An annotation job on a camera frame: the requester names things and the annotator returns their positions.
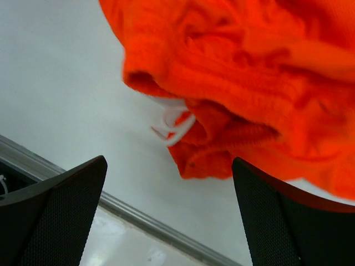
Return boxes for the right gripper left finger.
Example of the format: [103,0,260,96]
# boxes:
[1,156,108,266]

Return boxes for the aluminium rail front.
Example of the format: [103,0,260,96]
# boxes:
[1,136,239,266]

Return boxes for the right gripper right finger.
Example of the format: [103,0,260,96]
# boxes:
[232,158,354,266]

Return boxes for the orange shorts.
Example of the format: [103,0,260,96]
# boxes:
[100,1,354,200]

